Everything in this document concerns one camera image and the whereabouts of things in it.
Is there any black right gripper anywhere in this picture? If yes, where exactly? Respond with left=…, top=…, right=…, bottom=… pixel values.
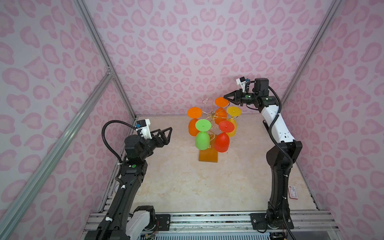
left=224, top=89, right=260, bottom=107

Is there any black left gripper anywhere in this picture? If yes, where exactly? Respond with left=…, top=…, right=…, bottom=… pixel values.
left=139, top=127, right=171, bottom=163

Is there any yellow wine glass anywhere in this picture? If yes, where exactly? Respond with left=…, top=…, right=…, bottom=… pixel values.
left=227, top=106, right=242, bottom=138

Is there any orange wine glass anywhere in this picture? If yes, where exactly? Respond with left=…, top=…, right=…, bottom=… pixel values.
left=215, top=97, right=229, bottom=125
left=187, top=107, right=203, bottom=137

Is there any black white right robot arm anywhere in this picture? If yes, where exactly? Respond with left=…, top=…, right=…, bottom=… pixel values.
left=224, top=77, right=303, bottom=233

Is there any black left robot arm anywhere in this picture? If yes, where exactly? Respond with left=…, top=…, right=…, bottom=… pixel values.
left=85, top=119, right=173, bottom=240

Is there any green wine glass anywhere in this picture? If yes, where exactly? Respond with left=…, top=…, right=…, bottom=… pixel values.
left=195, top=119, right=212, bottom=151

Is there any red wine glass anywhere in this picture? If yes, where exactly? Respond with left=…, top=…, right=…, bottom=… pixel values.
left=214, top=121, right=235, bottom=153

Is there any wooden rack base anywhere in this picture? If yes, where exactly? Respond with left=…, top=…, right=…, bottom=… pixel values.
left=199, top=135, right=218, bottom=163

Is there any red white card box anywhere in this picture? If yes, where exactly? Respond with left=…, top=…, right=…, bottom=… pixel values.
left=288, top=185, right=299, bottom=200

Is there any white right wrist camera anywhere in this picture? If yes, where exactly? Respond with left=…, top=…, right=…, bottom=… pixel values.
left=236, top=77, right=250, bottom=93

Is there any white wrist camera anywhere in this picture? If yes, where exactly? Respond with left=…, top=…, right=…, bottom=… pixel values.
left=236, top=77, right=250, bottom=93
left=135, top=119, right=152, bottom=140

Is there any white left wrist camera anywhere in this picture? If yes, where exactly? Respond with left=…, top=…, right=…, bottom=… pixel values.
left=135, top=119, right=152, bottom=140

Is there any gold wire glass rack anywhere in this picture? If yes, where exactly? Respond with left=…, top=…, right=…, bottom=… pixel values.
left=202, top=98, right=230, bottom=149

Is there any aluminium corner frame post right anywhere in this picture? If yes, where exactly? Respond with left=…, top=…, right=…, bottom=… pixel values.
left=282, top=0, right=345, bottom=106

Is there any aluminium corner frame post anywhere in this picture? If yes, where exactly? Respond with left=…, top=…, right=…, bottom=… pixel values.
left=282, top=0, right=345, bottom=106
left=73, top=0, right=137, bottom=120

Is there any aluminium corner frame post left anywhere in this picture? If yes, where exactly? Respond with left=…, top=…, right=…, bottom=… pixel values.
left=73, top=0, right=137, bottom=120

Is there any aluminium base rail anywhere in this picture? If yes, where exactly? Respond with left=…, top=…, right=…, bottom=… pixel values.
left=80, top=209, right=343, bottom=240

